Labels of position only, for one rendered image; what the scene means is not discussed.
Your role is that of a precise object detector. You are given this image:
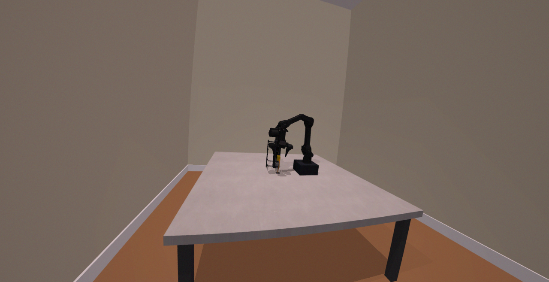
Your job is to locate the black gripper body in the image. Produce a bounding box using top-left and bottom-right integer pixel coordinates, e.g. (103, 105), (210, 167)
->
(269, 137), (293, 149)

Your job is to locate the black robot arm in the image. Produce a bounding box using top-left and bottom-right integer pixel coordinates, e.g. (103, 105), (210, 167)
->
(268, 114), (314, 164)

